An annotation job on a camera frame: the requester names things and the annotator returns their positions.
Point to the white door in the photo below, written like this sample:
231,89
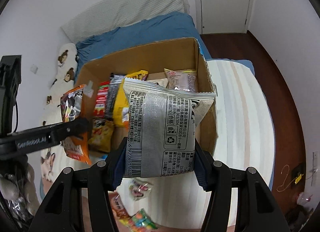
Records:
223,16

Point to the bear print pillow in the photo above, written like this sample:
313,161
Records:
54,159

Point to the beige nut snack bag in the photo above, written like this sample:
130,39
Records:
181,80

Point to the grey white snack bag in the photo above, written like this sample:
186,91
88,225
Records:
162,125

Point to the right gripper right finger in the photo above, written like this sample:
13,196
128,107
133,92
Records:
257,209

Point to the red long snack packet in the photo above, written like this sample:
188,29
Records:
101,99

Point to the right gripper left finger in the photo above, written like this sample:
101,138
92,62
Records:
61,209

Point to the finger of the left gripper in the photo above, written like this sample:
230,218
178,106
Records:
31,140

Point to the white Franzzi cookie packet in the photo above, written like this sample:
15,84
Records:
161,82

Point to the colourful gumball candy bag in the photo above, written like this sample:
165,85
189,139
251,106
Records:
139,222

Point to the orange panda snack bag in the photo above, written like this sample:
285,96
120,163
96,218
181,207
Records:
73,112

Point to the white mattress against wall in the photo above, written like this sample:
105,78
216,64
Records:
107,15

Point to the blue bed sheet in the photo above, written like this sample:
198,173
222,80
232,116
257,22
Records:
169,26

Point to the yellow panda snack bag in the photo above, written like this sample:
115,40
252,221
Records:
101,135

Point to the brown snack packet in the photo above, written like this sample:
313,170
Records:
117,206

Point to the wall socket plate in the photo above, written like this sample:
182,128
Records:
34,69

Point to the cardboard box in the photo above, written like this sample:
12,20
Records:
174,54

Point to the small white cartoon packet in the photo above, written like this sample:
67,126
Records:
139,189

